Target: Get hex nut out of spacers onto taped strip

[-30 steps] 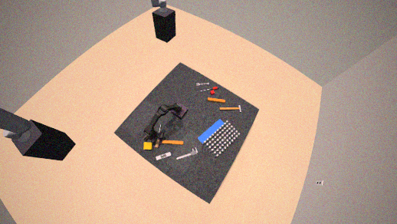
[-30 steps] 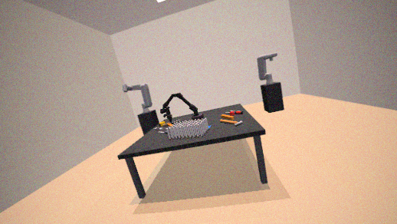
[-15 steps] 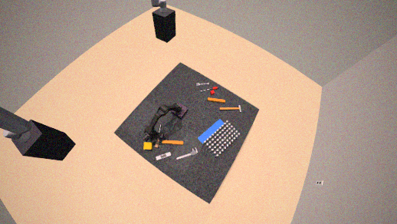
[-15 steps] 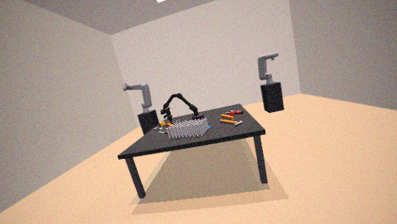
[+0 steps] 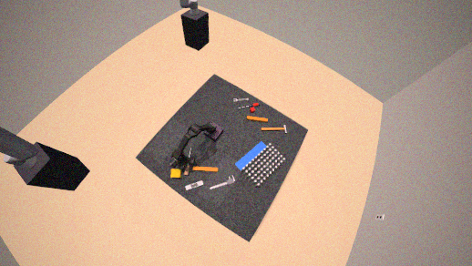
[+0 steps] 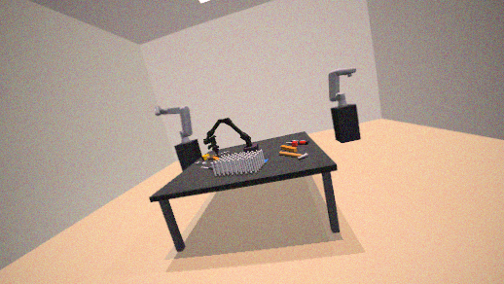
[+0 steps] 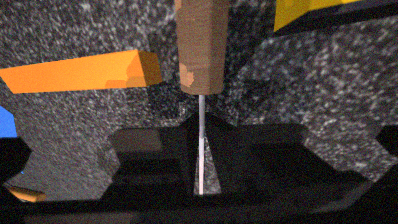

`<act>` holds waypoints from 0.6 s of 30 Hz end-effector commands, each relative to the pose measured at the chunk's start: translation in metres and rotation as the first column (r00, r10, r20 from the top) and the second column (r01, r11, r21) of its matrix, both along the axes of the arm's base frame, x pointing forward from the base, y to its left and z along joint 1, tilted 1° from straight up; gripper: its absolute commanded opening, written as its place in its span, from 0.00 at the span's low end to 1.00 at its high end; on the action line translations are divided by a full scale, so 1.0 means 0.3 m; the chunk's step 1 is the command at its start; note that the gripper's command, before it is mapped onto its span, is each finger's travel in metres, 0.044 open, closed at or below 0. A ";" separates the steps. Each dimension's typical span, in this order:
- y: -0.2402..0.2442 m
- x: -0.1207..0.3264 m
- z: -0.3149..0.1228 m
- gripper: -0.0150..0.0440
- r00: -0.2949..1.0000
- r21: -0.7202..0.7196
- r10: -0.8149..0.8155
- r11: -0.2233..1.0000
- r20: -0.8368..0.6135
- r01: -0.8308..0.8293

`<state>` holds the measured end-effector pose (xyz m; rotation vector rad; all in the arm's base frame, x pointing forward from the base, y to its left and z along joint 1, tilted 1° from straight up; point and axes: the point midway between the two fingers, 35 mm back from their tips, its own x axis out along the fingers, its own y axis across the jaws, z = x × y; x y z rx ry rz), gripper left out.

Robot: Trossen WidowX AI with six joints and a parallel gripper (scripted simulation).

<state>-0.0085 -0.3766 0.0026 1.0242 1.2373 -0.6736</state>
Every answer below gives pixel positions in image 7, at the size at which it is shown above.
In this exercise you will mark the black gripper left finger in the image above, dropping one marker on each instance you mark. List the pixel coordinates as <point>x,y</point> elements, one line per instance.
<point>162,143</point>

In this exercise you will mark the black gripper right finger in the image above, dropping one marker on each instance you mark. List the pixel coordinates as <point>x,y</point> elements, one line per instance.
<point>228,144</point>

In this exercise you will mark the orange flat bar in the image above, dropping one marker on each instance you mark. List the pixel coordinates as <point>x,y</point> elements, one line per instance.
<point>135,68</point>

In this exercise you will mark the screwdriver with brown handle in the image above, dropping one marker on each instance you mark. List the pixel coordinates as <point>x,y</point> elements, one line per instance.
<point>202,27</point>

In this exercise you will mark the blue flat strip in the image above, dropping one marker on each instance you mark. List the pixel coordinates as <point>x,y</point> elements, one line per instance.
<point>7,124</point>

